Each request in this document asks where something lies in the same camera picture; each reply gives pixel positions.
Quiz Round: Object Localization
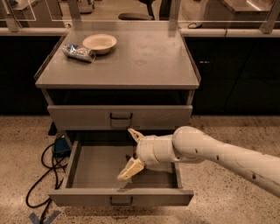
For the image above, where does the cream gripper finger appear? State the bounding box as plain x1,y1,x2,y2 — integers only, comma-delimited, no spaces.
128,128,144,143
117,157,144,181

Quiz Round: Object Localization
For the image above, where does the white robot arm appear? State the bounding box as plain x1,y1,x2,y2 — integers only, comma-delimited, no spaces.
117,126,280,197

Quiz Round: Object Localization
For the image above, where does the open grey lower drawer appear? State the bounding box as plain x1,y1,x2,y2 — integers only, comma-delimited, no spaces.
49,141,194,207

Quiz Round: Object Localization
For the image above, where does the grey drawer cabinet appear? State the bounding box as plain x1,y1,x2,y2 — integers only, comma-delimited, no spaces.
36,21,200,135

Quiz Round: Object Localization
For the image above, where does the closed grey upper drawer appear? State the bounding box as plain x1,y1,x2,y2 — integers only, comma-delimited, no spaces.
48,105,193,130

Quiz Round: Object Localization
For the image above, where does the crushed blue silver can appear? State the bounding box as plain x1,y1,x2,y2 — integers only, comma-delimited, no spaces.
62,44,96,63

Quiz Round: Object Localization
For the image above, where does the blue power box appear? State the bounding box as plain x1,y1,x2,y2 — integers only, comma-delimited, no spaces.
52,136,71,158

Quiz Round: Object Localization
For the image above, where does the white bowl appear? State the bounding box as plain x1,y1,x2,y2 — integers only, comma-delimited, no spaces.
82,34,117,54

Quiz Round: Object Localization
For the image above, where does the black office chair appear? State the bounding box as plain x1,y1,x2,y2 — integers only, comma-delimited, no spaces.
118,0,155,21

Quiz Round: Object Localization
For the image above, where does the black floor cable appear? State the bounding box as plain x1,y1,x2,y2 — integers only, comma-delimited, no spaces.
25,142,68,224

